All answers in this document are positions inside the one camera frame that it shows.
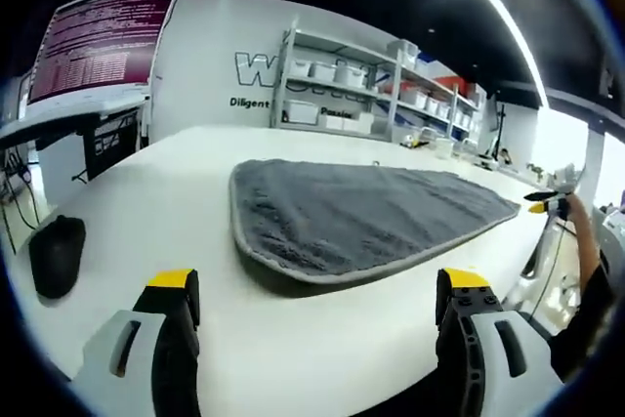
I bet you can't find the grey towel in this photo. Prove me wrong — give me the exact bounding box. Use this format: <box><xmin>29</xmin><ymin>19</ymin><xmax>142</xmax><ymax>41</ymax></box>
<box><xmin>228</xmin><ymin>157</ymin><xmax>522</xmax><ymax>287</ymax></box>

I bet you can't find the black monitor on stand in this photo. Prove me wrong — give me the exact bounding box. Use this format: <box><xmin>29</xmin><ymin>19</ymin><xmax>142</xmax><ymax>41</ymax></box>
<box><xmin>490</xmin><ymin>94</ymin><xmax>514</xmax><ymax>167</ymax></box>

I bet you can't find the clear plastic container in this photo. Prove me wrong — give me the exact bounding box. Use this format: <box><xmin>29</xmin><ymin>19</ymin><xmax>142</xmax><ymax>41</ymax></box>
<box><xmin>432</xmin><ymin>136</ymin><xmax>463</xmax><ymax>160</ymax></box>

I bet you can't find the black computer mouse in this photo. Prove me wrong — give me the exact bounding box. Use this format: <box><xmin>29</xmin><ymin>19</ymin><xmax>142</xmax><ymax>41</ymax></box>
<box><xmin>27</xmin><ymin>214</ymin><xmax>88</xmax><ymax>300</ymax></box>

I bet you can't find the long ceiling light strip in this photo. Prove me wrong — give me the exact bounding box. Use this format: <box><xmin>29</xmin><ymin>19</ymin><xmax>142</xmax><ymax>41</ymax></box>
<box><xmin>437</xmin><ymin>0</ymin><xmax>551</xmax><ymax>108</ymax></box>

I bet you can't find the black printed banner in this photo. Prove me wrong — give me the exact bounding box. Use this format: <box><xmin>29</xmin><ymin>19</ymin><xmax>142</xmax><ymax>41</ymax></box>
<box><xmin>80</xmin><ymin>111</ymin><xmax>141</xmax><ymax>183</ymax></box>

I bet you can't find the metal shelving with white bins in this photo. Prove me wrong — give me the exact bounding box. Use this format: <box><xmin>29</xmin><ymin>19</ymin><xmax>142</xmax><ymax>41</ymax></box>
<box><xmin>285</xmin><ymin>38</ymin><xmax>482</xmax><ymax>138</ymax></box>

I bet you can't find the white side desk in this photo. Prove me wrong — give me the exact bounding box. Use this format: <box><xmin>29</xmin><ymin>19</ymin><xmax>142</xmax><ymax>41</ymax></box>
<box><xmin>0</xmin><ymin>94</ymin><xmax>152</xmax><ymax>152</ymax></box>

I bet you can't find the large display screen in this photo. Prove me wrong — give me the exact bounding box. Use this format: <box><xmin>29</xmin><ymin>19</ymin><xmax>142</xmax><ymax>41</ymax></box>
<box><xmin>26</xmin><ymin>0</ymin><xmax>183</xmax><ymax>106</ymax></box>

